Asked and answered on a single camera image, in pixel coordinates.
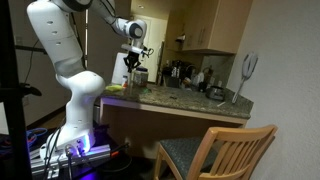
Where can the wooden chair with dark seat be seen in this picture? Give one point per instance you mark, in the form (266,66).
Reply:
(186,150)

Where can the black camera stand pole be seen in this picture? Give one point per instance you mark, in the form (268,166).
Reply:
(13,116)

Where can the white kettle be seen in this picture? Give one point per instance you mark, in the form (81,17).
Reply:
(199,79)

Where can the white paper towel roll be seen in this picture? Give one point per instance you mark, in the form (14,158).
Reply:
(117,68)

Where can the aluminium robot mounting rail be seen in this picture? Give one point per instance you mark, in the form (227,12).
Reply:
(86,155)

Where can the yellow sponge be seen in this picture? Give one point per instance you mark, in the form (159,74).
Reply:
(114,88)

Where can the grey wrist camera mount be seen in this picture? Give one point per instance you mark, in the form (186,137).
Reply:
(133,48)

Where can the beige counter cabinet base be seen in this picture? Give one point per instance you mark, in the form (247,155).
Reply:
(160,123)

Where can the clear jar with blue lid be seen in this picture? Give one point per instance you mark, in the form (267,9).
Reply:
(141,78)

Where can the silver metal pot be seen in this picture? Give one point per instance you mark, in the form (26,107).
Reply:
(215,93)

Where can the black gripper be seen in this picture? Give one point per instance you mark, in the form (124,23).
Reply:
(132,59)

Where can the beige upper wall cabinet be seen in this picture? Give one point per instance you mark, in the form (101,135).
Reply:
(216,26)

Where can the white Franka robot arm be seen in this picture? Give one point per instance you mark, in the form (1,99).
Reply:
(63,43)

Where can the cream door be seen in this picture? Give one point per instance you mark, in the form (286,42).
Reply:
(155,43)

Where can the black coffee maker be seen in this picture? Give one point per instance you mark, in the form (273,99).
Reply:
(174,78)

